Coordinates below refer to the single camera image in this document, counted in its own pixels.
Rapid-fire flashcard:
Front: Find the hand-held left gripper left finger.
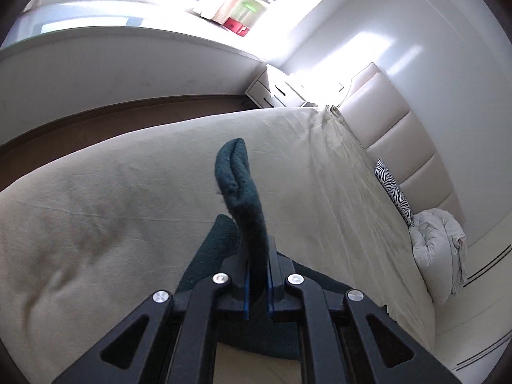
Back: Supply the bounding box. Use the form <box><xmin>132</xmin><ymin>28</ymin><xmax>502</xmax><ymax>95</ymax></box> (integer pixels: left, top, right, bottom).
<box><xmin>52</xmin><ymin>245</ymin><xmax>251</xmax><ymax>384</ymax></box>

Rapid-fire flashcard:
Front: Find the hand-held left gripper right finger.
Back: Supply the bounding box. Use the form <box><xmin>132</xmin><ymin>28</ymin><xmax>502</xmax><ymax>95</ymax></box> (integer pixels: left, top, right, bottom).
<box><xmin>266</xmin><ymin>237</ymin><xmax>461</xmax><ymax>384</ymax></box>

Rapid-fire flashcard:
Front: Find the dark teal fleece garment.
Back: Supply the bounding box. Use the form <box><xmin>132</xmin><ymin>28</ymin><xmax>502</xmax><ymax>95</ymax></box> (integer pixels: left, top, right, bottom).
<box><xmin>176</xmin><ymin>138</ymin><xmax>388</xmax><ymax>363</ymax></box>

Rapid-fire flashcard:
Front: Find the zebra print pillow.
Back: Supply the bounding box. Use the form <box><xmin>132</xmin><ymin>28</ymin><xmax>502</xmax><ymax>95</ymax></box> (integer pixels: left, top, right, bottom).
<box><xmin>374</xmin><ymin>159</ymin><xmax>414</xmax><ymax>227</ymax></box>

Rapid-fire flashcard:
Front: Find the bed with beige sheet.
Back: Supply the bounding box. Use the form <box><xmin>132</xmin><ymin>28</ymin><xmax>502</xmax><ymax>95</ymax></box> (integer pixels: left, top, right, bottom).
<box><xmin>0</xmin><ymin>106</ymin><xmax>436</xmax><ymax>384</ymax></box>

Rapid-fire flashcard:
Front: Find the white duvet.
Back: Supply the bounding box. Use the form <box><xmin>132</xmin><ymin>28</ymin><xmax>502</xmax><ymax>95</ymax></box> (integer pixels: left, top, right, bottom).
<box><xmin>409</xmin><ymin>208</ymin><xmax>468</xmax><ymax>307</ymax></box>

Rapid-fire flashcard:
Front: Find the white nightstand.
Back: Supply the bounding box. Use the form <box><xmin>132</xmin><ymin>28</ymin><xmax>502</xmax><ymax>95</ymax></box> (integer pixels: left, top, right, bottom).
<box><xmin>245</xmin><ymin>64</ymin><xmax>345</xmax><ymax>109</ymax></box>

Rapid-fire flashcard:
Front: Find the cream upholstered headboard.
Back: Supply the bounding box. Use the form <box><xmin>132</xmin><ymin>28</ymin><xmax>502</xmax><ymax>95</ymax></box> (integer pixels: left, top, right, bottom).
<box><xmin>338</xmin><ymin>62</ymin><xmax>467</xmax><ymax>233</ymax></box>

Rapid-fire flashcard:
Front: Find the red box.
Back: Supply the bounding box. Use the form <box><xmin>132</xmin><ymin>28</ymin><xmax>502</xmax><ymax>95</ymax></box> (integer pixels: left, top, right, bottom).
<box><xmin>223</xmin><ymin>17</ymin><xmax>251</xmax><ymax>36</ymax></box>

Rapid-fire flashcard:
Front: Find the green plastic container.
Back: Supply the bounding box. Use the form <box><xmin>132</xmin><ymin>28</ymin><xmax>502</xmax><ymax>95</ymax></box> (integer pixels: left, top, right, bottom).
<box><xmin>236</xmin><ymin>0</ymin><xmax>268</xmax><ymax>27</ymax></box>

